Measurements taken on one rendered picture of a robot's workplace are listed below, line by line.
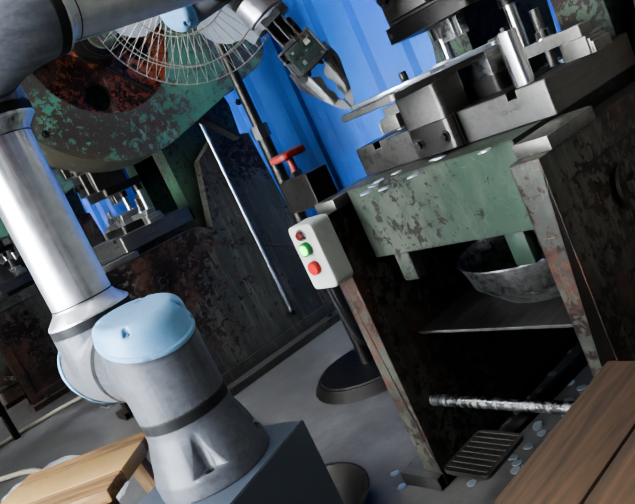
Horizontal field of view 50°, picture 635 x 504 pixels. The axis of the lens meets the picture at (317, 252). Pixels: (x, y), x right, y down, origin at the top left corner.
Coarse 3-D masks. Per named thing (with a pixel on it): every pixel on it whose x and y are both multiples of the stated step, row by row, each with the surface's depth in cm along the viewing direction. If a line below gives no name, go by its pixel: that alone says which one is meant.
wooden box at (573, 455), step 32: (608, 384) 85; (576, 416) 81; (608, 416) 79; (544, 448) 78; (576, 448) 76; (608, 448) 73; (512, 480) 75; (544, 480) 73; (576, 480) 71; (608, 480) 68
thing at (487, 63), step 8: (496, 48) 123; (480, 56) 121; (488, 56) 121; (496, 56) 122; (472, 64) 123; (480, 64) 122; (488, 64) 121; (496, 64) 122; (504, 64) 124; (464, 72) 125; (472, 72) 124; (480, 72) 123; (488, 72) 122; (496, 72) 122; (464, 80) 126; (472, 80) 125
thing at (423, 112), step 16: (464, 64) 118; (432, 80) 112; (448, 80) 118; (400, 96) 107; (416, 96) 119; (432, 96) 116; (448, 96) 117; (464, 96) 120; (352, 112) 114; (368, 112) 112; (400, 112) 123; (416, 112) 120; (432, 112) 118; (448, 112) 117; (416, 128) 122; (432, 128) 119; (448, 128) 117; (416, 144) 122; (432, 144) 121; (448, 144) 118
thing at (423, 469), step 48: (384, 288) 138; (432, 288) 147; (384, 336) 137; (432, 336) 145; (480, 336) 154; (528, 336) 165; (576, 336) 177; (432, 384) 143; (480, 384) 152; (528, 384) 162; (432, 432) 141; (432, 480) 142
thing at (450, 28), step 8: (456, 16) 125; (440, 24) 127; (448, 24) 126; (456, 24) 126; (464, 24) 126; (440, 32) 129; (448, 32) 127; (456, 32) 126; (464, 32) 126; (448, 40) 127
